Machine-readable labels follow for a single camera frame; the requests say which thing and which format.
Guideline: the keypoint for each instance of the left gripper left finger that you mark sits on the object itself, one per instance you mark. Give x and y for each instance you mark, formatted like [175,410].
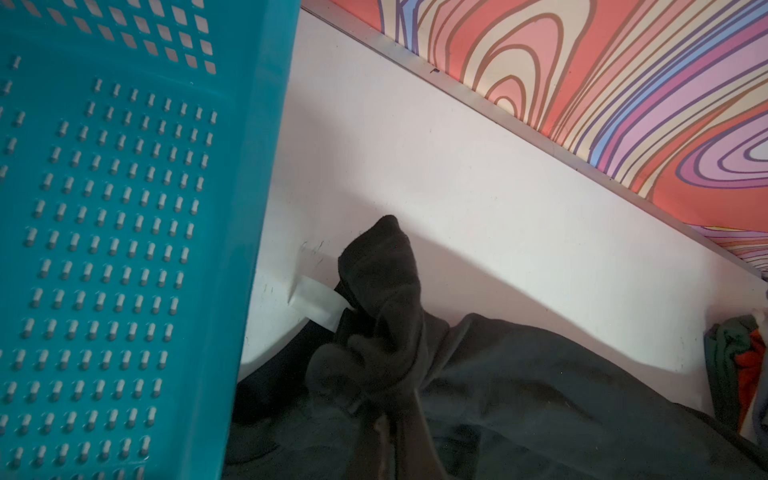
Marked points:
[372,456]

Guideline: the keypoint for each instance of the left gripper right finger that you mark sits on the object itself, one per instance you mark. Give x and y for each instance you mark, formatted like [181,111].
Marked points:
[415,454]

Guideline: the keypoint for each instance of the black t shirt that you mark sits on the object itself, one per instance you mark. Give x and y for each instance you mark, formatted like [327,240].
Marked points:
[500,400]

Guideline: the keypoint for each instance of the teal plastic basket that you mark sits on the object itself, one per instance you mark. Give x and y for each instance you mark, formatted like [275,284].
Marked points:
[137,145]

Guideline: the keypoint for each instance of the red folded t shirt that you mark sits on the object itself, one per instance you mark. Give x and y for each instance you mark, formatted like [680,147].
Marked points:
[749,367]

